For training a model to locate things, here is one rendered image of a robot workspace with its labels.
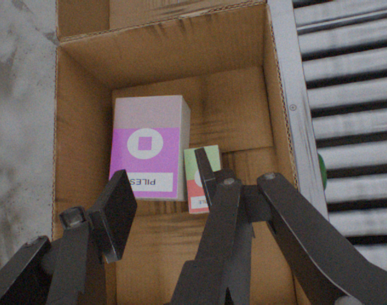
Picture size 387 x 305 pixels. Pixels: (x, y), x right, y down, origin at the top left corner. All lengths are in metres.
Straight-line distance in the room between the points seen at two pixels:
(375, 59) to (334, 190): 0.28
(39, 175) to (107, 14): 1.21
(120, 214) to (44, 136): 1.63
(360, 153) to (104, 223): 0.59
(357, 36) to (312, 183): 0.38
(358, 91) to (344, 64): 0.06
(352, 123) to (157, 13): 0.44
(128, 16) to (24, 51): 1.45
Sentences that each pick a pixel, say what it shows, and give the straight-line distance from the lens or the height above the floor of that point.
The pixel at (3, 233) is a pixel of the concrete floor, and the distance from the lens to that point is 1.87.
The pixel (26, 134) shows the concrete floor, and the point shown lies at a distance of 1.88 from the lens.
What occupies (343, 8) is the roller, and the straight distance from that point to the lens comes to 0.81.
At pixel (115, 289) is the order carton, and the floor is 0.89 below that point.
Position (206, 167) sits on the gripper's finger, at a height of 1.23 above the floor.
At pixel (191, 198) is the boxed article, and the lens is 0.48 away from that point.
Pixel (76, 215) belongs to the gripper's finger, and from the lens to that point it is 0.16.
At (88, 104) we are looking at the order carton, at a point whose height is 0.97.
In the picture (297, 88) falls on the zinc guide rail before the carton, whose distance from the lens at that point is 0.56.
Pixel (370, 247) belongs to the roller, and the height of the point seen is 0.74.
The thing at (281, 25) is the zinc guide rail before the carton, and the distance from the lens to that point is 0.61.
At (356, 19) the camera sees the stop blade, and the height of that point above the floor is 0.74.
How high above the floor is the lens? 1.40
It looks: 74 degrees down
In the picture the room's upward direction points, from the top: 44 degrees counter-clockwise
